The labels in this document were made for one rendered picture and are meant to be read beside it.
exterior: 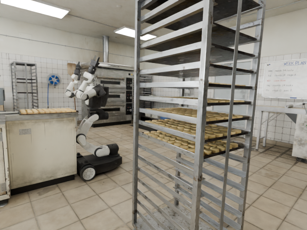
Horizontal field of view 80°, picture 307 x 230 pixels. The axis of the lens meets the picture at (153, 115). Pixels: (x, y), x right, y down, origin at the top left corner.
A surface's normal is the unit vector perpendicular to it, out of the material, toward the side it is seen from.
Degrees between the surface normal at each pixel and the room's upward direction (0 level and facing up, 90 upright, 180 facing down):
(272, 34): 90
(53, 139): 90
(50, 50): 90
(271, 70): 90
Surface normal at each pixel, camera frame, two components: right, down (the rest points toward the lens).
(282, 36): -0.75, 0.06
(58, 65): 0.65, 0.11
